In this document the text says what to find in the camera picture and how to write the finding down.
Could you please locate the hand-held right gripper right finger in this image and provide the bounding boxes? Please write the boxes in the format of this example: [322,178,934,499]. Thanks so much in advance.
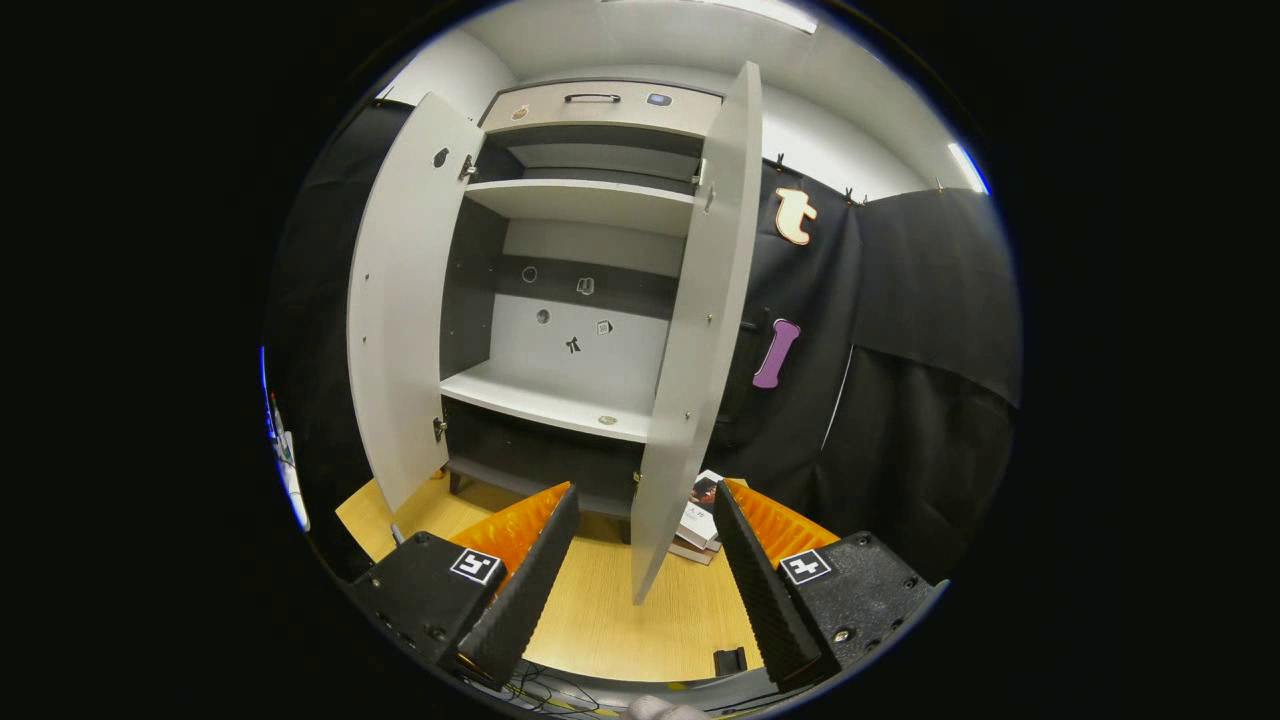
[712,479,949,693]

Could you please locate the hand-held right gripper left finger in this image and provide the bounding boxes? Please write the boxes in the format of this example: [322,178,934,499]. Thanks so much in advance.
[345,482,582,688]

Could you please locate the grey cabinet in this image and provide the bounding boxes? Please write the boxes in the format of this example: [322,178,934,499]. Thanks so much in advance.
[435,78,724,547]

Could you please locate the grey cabinet door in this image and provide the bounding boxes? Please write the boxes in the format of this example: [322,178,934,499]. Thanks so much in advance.
[347,92,489,514]
[630,62,764,606]

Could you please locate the white book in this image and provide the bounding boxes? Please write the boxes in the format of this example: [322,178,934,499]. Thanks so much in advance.
[675,470,727,553]

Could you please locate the black backdrop cloth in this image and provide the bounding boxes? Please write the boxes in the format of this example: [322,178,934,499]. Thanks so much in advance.
[262,98,1022,586]

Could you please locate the ceiling light panel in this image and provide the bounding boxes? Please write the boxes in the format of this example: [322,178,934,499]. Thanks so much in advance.
[948,143,990,195]
[700,0,818,34]

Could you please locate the bundle of black cables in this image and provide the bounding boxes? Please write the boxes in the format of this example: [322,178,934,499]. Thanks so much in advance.
[495,660,607,716]

